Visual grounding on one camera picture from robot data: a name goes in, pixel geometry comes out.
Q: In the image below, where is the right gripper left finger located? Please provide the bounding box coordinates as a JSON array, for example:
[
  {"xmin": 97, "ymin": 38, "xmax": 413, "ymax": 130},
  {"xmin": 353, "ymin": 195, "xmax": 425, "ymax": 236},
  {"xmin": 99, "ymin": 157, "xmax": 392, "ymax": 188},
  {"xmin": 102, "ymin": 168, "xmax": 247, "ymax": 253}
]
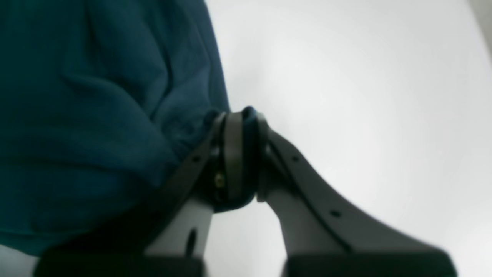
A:
[{"xmin": 35, "ymin": 112, "xmax": 244, "ymax": 277}]

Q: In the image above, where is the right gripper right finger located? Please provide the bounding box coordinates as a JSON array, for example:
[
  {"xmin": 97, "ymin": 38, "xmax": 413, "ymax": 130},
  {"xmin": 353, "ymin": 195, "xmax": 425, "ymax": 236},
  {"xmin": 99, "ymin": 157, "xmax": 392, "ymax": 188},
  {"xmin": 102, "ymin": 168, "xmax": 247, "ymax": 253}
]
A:
[{"xmin": 257, "ymin": 115, "xmax": 457, "ymax": 277}]

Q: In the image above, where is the dark teal T-shirt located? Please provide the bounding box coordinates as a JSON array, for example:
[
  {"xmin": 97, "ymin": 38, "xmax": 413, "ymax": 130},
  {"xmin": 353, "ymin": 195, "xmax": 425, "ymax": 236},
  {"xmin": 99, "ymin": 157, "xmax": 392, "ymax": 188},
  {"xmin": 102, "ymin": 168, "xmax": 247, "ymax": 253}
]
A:
[{"xmin": 0, "ymin": 0, "xmax": 230, "ymax": 256}]

